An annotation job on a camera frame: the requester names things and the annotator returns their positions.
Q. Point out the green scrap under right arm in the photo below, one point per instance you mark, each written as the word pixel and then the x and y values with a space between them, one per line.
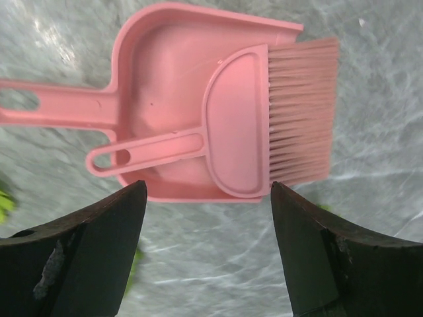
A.
pixel 137 257

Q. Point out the pink dustpan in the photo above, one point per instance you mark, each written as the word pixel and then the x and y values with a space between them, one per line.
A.
pixel 162 61

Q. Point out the green scrap front right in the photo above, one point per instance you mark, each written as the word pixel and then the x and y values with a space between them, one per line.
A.
pixel 7 205

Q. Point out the pink hand brush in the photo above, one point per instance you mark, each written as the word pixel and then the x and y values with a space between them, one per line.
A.
pixel 267 116

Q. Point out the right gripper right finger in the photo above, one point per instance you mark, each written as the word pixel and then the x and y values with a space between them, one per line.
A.
pixel 333 267

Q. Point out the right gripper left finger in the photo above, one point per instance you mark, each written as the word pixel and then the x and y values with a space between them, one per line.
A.
pixel 76 265

